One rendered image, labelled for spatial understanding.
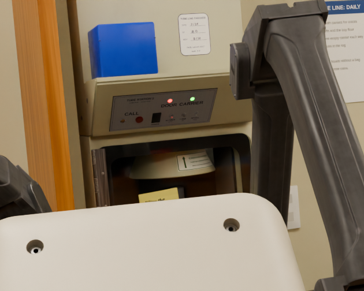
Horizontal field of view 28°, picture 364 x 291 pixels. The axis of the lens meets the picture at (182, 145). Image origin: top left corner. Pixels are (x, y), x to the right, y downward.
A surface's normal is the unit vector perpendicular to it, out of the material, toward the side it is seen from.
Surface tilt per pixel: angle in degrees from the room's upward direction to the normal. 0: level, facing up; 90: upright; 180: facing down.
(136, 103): 135
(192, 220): 48
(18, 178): 72
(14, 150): 90
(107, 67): 90
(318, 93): 54
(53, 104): 90
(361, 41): 90
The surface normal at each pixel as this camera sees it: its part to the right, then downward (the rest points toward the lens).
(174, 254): 0.05, -0.64
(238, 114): 0.27, 0.72
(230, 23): 0.29, 0.03
